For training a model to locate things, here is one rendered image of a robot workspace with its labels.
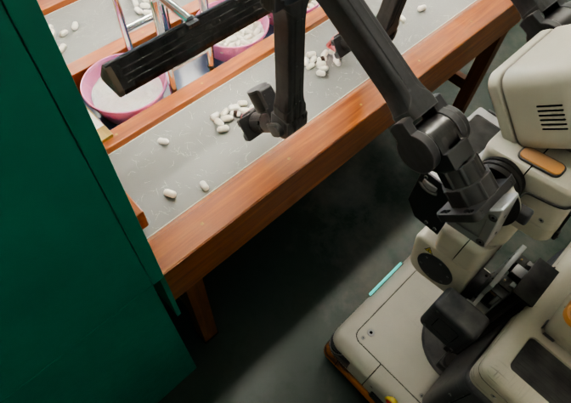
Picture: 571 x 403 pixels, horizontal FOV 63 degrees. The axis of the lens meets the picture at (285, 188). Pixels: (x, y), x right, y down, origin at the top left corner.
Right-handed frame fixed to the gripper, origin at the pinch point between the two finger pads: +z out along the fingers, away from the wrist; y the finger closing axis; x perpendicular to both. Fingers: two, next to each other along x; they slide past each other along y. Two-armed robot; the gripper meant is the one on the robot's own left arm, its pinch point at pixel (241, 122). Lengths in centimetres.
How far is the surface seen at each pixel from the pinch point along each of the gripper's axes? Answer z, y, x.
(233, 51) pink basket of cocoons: 27.5, -22.5, -15.1
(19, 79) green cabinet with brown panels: -61, 50, -33
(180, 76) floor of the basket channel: 38.7, -5.5, -15.3
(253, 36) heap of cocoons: 30.5, -34.3, -15.8
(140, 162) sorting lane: 14.9, 27.4, -2.7
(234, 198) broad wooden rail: -8.2, 16.5, 14.1
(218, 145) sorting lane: 7.1, 6.9, 3.9
